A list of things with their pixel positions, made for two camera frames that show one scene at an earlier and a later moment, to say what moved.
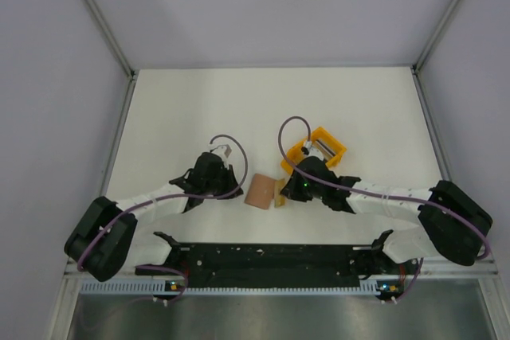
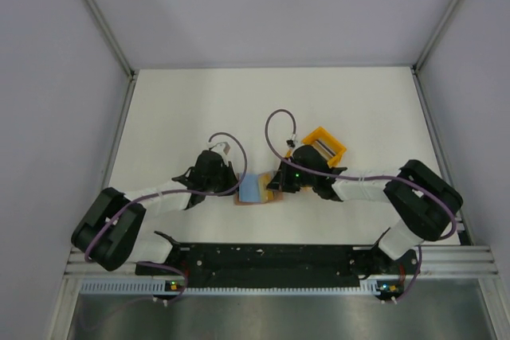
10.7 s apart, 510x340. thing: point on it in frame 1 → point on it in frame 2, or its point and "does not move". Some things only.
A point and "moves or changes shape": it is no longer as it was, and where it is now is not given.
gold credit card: (280, 200) → (264, 194)
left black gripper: (232, 184) does not move
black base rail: (276, 266) does not move
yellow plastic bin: (296, 154) does not move
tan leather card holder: (260, 191) moves or changes shape
